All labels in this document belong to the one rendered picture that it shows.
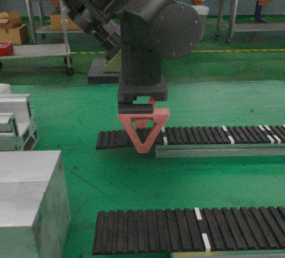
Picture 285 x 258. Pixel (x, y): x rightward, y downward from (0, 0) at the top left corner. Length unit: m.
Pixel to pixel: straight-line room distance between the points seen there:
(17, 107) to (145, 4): 0.27
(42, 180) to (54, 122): 0.32
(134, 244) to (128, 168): 0.16
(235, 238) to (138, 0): 0.25
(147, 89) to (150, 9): 0.12
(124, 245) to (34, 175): 0.10
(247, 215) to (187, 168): 0.14
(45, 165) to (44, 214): 0.05
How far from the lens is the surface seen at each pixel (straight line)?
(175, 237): 0.29
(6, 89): 0.63
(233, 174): 0.44
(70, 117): 0.60
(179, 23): 0.31
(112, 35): 0.88
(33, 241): 0.24
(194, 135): 0.45
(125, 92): 0.37
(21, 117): 0.49
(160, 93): 0.37
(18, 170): 0.29
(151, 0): 0.30
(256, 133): 0.49
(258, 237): 0.31
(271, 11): 8.87
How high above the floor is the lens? 1.03
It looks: 27 degrees down
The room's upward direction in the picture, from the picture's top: straight up
